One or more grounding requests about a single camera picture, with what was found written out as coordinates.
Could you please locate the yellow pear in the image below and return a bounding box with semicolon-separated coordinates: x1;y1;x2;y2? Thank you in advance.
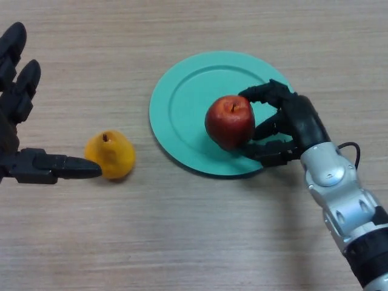
84;129;136;180

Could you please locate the green round plate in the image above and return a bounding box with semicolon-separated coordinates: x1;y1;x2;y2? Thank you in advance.
149;50;295;179

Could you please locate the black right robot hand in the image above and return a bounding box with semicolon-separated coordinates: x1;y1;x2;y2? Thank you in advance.
238;79;332;168

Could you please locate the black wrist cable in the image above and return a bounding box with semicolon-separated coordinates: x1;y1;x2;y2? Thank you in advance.
336;141;362;169

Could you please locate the red apple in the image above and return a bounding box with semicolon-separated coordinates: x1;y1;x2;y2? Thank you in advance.
204;95;256;152

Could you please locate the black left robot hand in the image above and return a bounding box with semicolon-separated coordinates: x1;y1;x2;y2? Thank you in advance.
0;21;103;186

